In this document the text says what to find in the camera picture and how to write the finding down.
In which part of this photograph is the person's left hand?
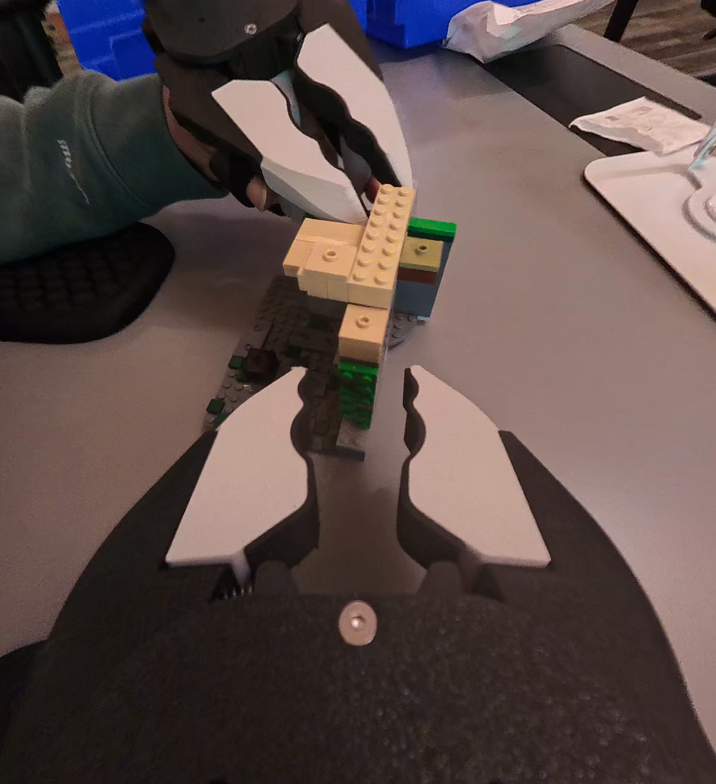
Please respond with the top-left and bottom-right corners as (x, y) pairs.
(167, 109), (273, 213)

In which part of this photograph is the crumpled white paper bag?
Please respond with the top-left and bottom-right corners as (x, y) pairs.
(444, 0), (616, 63)

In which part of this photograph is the person's left forearm green sleeve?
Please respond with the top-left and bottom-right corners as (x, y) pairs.
(0, 72), (227, 267)

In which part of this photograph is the small printed paper sheet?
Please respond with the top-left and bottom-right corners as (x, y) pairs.
(569, 97), (711, 154)

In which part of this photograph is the blue plastic crate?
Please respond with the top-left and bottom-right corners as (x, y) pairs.
(364, 0), (536, 49)
(57, 0), (158, 82)

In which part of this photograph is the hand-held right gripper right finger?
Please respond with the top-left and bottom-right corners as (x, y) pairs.
(396, 365), (552, 577)

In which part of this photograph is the white book stand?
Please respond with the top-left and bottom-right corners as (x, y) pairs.
(583, 67), (716, 339)

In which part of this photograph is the toy brick building model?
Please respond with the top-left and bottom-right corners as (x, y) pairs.
(202, 184), (458, 461)

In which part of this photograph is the grey desk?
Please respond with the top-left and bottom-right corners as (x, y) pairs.
(0, 23), (716, 784)

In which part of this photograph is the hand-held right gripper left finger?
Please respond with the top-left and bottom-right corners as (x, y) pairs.
(165, 366), (321, 592)

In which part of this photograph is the black desk mat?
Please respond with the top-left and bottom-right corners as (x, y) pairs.
(480, 43), (702, 157)

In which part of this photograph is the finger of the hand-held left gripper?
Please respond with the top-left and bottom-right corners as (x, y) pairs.
(296, 23), (416, 191)
(211, 78), (375, 224)

